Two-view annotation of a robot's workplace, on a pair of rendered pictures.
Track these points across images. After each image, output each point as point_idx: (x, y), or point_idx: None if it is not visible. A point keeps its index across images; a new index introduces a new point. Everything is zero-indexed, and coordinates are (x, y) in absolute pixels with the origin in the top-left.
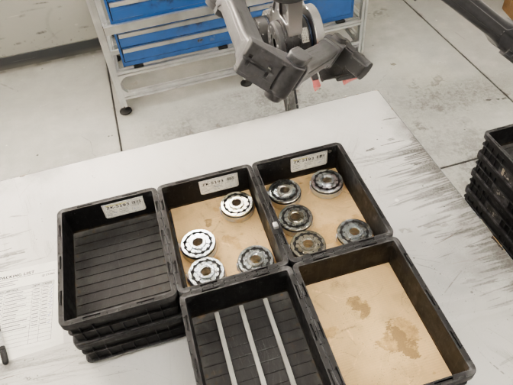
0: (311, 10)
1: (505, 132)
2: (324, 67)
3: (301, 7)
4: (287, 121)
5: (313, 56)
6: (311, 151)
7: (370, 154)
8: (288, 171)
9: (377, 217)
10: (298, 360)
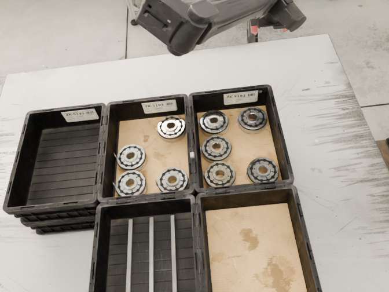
0: None
1: None
2: (251, 18)
3: None
4: (241, 53)
5: (232, 8)
6: (243, 90)
7: (305, 94)
8: (221, 103)
9: (284, 162)
10: (184, 275)
